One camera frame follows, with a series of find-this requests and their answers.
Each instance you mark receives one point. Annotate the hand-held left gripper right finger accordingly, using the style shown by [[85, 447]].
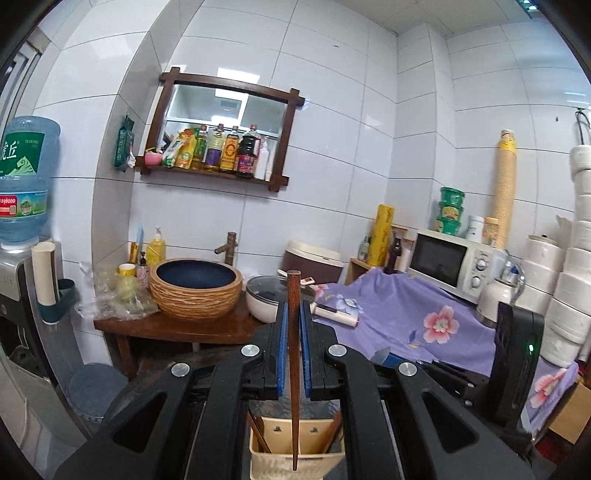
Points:
[[305, 355]]

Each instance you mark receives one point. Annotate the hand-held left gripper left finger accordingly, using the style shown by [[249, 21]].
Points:
[[280, 355]]

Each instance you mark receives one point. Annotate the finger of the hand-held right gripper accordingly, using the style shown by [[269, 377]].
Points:
[[401, 359]]

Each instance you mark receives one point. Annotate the dark brown wooden chopstick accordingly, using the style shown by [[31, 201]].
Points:
[[294, 323]]

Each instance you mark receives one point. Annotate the beige plastic utensil holder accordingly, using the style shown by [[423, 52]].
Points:
[[318, 457]]

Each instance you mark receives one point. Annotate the purple floral cloth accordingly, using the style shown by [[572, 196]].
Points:
[[415, 323]]

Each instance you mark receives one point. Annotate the white kettle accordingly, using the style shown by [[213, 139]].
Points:
[[496, 300]]

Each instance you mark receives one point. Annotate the glass pan lid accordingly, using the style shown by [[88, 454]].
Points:
[[263, 286]]

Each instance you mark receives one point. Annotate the white rice paddle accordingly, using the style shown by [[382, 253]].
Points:
[[308, 279]]

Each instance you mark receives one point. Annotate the cardboard box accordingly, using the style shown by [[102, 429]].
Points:
[[575, 410]]

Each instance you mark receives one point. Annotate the thick dark wooden utensil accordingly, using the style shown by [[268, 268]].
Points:
[[261, 434]]

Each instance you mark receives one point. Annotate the stack of toilet paper rolls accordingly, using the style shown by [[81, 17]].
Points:
[[568, 286]]

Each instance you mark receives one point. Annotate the brown white rice cooker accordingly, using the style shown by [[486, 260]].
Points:
[[318, 263]]

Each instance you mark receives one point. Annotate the small wooden box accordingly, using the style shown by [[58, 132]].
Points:
[[355, 272]]

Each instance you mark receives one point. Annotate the dark wooden washstand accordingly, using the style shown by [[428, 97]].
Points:
[[184, 330]]

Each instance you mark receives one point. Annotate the dark brown glass bottle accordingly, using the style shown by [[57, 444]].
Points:
[[393, 258]]

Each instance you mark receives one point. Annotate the woven pattern basin sink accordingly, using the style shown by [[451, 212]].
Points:
[[196, 297]]

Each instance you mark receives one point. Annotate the white microwave oven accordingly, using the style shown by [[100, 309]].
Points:
[[443, 263]]

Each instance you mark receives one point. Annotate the small clear bottle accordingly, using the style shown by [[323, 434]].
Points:
[[364, 250]]

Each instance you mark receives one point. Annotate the bamboo style bronze faucet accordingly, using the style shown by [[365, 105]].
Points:
[[228, 249]]

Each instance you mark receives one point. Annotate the yellow cling wrap roll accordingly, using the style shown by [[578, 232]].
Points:
[[383, 237]]

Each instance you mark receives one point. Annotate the tan jar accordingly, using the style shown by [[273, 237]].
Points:
[[491, 231]]

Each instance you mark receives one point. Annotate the white jar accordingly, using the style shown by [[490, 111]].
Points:
[[475, 229]]

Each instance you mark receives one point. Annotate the small floral pump bottle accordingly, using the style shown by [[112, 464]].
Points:
[[143, 274]]

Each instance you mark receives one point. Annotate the yellow dish soap bottle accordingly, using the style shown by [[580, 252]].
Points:
[[156, 249]]

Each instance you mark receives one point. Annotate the tall stack of paper cups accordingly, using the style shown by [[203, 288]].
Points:
[[504, 194]]

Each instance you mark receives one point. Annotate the yellow cup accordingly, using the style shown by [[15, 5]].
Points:
[[127, 270]]

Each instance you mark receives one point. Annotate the clear plastic bag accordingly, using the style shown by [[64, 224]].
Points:
[[111, 300]]

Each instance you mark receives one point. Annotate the blue round stool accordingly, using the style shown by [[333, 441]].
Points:
[[97, 392]]

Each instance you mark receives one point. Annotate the white pump bottle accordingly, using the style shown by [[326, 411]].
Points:
[[261, 164]]

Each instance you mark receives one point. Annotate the dark soy sauce bottle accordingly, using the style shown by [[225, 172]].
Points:
[[248, 157]]

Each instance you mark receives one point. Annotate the red yellow label bottle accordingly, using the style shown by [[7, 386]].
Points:
[[230, 154]]

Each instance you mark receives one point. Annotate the purple label oil bottle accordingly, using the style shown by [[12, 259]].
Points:
[[215, 152]]

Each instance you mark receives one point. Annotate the wooden framed mirror shelf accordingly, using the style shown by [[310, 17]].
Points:
[[288, 138]]

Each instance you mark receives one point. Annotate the green label oil bottle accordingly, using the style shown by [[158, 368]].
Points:
[[200, 150]]

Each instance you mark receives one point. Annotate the yellow green refill pouch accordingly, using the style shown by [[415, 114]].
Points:
[[180, 152]]

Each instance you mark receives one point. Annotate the green cup holder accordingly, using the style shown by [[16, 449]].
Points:
[[60, 302]]

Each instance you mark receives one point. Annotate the pink small bowl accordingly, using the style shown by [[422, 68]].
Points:
[[153, 157]]

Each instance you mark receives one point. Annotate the white paper cup tube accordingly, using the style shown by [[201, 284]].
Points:
[[44, 272]]

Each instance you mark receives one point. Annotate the green hanging packet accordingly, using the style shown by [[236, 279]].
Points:
[[123, 145]]

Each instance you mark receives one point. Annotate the white water dispenser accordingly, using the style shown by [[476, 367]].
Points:
[[18, 323]]

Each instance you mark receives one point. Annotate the blue water jug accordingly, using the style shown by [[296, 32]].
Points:
[[25, 184]]

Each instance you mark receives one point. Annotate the metal wall hook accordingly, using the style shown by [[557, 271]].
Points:
[[582, 122]]

